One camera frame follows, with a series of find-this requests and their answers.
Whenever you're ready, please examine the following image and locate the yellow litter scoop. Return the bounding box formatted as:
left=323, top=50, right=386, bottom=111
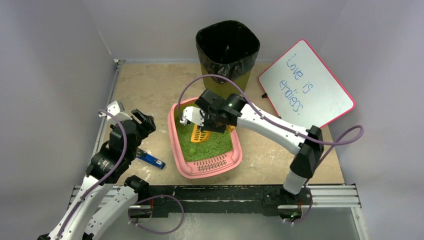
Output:
left=190, top=124, right=236, bottom=143

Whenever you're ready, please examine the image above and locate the pink and green litter box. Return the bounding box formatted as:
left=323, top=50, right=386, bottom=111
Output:
left=167, top=103, right=243, bottom=179

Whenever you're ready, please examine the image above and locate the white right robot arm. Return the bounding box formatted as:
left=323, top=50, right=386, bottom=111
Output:
left=180, top=90, right=324, bottom=195

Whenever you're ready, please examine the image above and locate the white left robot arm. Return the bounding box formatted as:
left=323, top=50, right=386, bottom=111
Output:
left=38, top=105, right=156, bottom=240

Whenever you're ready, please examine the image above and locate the green cat litter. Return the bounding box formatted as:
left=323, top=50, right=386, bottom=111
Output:
left=171, top=108, right=233, bottom=162

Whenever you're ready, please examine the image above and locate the blue and black stapler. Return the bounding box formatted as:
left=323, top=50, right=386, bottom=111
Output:
left=136, top=148, right=166, bottom=170

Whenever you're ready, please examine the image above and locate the olive green trash bin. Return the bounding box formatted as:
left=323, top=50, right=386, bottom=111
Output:
left=200, top=64, right=252, bottom=99

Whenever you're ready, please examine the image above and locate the black trash bag liner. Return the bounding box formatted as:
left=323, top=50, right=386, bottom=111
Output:
left=195, top=20, right=261, bottom=81

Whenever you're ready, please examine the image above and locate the pink framed whiteboard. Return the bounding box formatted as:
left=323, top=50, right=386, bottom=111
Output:
left=258, top=39, right=356, bottom=128

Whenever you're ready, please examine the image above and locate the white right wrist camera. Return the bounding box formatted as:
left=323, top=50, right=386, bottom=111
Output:
left=179, top=106, right=206, bottom=127

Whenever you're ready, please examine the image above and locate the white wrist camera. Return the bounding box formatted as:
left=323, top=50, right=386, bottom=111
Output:
left=97, top=100, right=132, bottom=123
left=179, top=106, right=206, bottom=127

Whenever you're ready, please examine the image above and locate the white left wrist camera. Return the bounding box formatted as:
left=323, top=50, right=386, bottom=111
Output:
left=97, top=100, right=132, bottom=123

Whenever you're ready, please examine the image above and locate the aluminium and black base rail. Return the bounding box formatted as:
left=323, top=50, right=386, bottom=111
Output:
left=67, top=184, right=362, bottom=220

